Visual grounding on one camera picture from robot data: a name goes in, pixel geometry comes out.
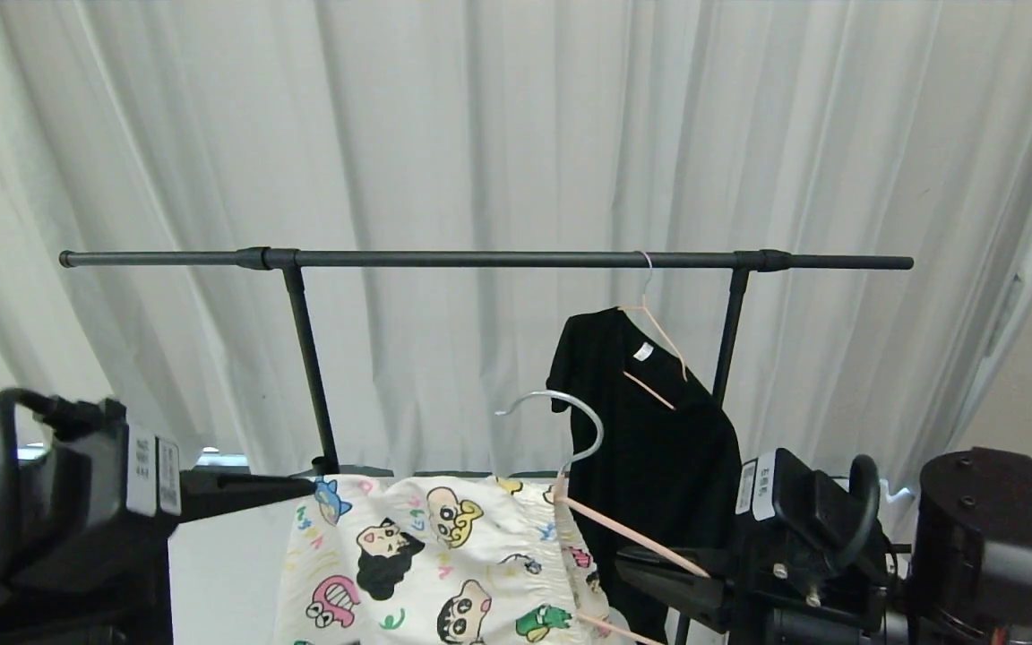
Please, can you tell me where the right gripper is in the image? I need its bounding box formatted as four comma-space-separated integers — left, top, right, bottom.
613, 448, 911, 645

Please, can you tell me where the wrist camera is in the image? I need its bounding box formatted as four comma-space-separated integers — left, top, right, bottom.
776, 446, 884, 592
30, 396, 132, 538

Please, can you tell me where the white curtain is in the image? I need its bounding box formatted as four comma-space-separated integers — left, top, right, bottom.
0, 0, 1032, 503

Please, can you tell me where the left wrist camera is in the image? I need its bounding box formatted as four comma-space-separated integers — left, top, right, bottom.
30, 396, 132, 538

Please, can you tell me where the black short-sleeved shirt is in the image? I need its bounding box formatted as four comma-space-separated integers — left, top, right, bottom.
546, 306, 744, 645

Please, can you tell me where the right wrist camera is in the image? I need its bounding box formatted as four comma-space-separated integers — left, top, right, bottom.
776, 446, 884, 592

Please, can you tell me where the pink clothes hanger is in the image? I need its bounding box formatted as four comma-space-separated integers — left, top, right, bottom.
494, 390, 714, 645
617, 251, 690, 413

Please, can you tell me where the black clothes rack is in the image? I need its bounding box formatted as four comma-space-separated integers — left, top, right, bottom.
59, 246, 916, 645

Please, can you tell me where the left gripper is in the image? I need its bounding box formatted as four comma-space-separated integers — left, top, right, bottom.
41, 421, 320, 645

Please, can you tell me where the cream printed garment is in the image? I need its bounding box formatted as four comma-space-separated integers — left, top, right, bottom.
274, 473, 633, 645

